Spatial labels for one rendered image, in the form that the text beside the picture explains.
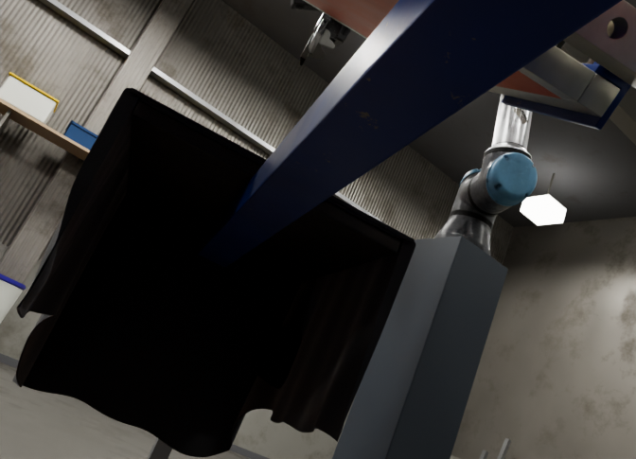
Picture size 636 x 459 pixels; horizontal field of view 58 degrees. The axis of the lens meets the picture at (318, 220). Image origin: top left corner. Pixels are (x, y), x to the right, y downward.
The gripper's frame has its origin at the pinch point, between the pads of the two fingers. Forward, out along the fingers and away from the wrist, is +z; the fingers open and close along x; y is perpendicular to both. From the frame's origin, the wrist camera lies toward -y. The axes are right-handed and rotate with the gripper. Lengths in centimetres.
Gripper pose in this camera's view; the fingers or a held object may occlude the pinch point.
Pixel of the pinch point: (303, 59)
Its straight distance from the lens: 156.7
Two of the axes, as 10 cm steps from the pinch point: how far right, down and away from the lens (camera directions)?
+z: -4.6, 8.9, -0.3
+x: -2.0, -0.7, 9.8
